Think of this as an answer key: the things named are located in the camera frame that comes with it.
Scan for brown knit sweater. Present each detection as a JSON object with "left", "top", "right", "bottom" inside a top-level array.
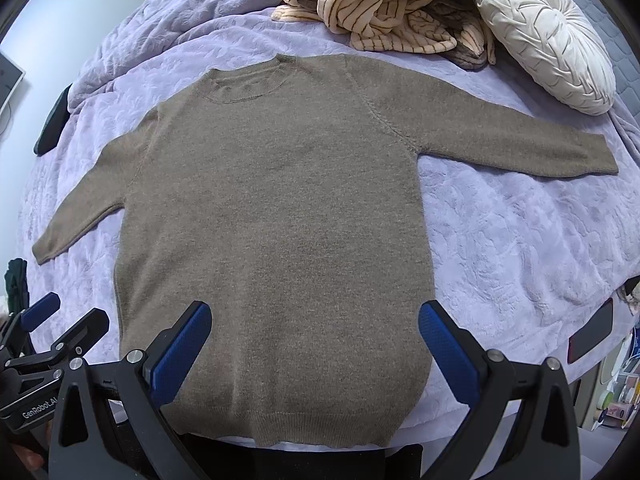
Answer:
[{"left": 32, "top": 55, "right": 617, "bottom": 448}]

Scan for striped beige clothing pile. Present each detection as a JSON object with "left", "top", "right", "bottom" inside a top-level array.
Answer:
[{"left": 271, "top": 0, "right": 496, "bottom": 72}]

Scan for dark green hanging cloth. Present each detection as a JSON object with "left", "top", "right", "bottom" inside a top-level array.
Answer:
[{"left": 4, "top": 258, "right": 29, "bottom": 314}]

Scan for cluttered items beside bed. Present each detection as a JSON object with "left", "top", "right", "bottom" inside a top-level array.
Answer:
[{"left": 591, "top": 325, "right": 639, "bottom": 430}]

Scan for dark phone on bed edge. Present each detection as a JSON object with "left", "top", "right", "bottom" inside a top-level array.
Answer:
[{"left": 567, "top": 298, "right": 613, "bottom": 364}]

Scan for black bed corner pad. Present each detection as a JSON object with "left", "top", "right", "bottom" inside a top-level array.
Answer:
[{"left": 34, "top": 86, "right": 70, "bottom": 157}]

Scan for lavender embossed bed blanket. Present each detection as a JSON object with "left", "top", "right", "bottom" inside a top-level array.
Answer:
[{"left": 16, "top": 0, "right": 640, "bottom": 449}]

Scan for white framed monitor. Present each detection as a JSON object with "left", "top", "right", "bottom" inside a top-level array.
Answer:
[{"left": 0, "top": 52, "right": 25, "bottom": 113}]

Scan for round cream pleated pillow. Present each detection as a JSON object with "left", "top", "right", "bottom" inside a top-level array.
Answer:
[{"left": 474, "top": 0, "right": 616, "bottom": 116}]

